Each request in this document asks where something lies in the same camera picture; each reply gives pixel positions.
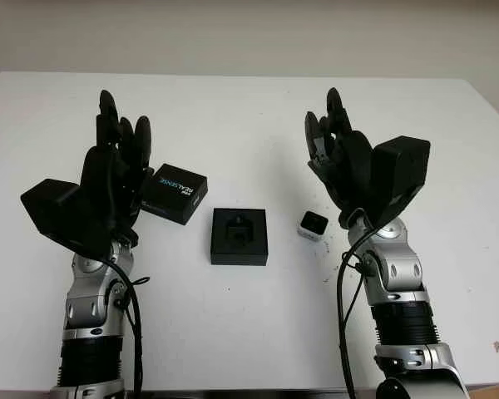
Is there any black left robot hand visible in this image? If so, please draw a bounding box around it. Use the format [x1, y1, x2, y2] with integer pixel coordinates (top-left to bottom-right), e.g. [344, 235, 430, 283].
[79, 89, 156, 250]

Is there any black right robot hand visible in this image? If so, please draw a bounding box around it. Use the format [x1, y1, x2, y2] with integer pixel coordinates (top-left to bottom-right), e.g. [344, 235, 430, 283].
[304, 86, 378, 225]

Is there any small silver depth camera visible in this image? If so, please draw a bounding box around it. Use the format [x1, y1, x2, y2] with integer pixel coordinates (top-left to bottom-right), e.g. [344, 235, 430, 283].
[295, 210, 329, 240]

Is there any black RealSense box lid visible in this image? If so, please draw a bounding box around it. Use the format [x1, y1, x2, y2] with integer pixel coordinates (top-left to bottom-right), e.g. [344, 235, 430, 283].
[140, 163, 209, 227]

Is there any black box base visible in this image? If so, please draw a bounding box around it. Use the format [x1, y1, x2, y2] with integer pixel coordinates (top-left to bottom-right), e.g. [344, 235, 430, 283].
[210, 206, 269, 267]

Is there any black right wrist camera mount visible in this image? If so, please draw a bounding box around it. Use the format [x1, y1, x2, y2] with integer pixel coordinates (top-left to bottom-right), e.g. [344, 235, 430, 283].
[369, 135, 432, 228]

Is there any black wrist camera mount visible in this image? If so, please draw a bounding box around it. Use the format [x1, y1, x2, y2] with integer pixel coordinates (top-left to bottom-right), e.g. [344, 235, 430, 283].
[369, 135, 432, 228]
[20, 178, 111, 255]

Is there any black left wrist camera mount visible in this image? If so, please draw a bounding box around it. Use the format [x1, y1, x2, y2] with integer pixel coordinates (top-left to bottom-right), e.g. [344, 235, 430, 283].
[20, 178, 111, 255]

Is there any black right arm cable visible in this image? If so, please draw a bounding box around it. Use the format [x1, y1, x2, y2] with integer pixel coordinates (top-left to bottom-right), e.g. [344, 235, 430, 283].
[336, 209, 378, 399]

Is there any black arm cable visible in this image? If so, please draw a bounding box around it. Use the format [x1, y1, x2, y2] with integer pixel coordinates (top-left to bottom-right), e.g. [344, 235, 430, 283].
[336, 209, 378, 399]
[101, 249, 151, 396]

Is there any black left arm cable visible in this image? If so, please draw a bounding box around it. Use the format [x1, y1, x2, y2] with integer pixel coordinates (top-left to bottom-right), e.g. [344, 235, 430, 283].
[101, 249, 151, 396]

